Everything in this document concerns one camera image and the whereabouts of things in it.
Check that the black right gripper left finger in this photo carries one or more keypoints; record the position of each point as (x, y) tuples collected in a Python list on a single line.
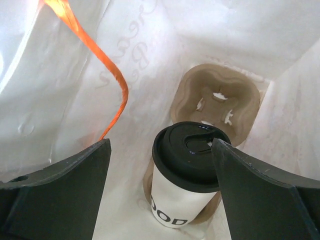
[(59, 202)]

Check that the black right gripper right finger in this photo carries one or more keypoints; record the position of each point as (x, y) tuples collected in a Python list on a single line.
[(264, 202)]

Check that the brown cup carrier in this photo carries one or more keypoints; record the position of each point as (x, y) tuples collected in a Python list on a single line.
[(217, 96)]

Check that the brown paper takeout bag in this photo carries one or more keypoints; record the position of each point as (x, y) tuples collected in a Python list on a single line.
[(57, 98)]

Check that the white paper cup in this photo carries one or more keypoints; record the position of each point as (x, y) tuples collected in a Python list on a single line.
[(175, 207)]

